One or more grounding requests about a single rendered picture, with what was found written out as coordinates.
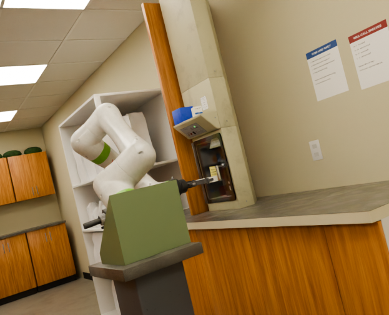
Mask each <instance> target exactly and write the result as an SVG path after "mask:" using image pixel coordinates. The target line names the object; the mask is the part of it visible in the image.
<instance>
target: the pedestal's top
mask: <svg viewBox="0 0 389 315"><path fill-rule="evenodd" d="M202 253H204V250H203V247H202V243H201V242H190V243H187V244H184V245H182V246H179V247H175V248H173V249H170V250H168V251H165V252H162V253H159V254H156V255H154V256H151V257H148V258H145V259H142V260H140V261H137V262H133V263H132V264H128V265H126V266H121V265H112V264H102V262H98V263H95V264H92V265H90V266H88V267H89V272H90V275H91V276H94V277H97V278H104V279H111V280H115V281H122V282H127V281H130V280H133V279H135V278H139V277H141V276H144V275H146V274H149V273H152V272H154V271H157V270H159V269H162V268H165V267H167V266H170V265H173V264H175V263H178V262H181V261H183V260H186V259H188V258H191V257H194V256H196V255H199V254H202Z"/></svg>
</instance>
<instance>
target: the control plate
mask: <svg viewBox="0 0 389 315"><path fill-rule="evenodd" d="M194 126H195V127H194ZM200 129H201V131H200ZM180 130H181V131H182V132H183V133H184V134H186V135H187V136H188V137H190V138H192V137H194V136H196V135H199V134H202V133H204V132H207V131H206V130H205V129H204V128H202V127H201V126H199V125H198V124H197V123H194V124H191V125H190V126H187V127H185V128H183V129H180ZM198 130H199V131H198ZM196 131H197V132H196ZM193 132H195V133H196V134H194V133H193ZM191 133H192V135H191ZM188 134H189V135H190V136H189V135H188Z"/></svg>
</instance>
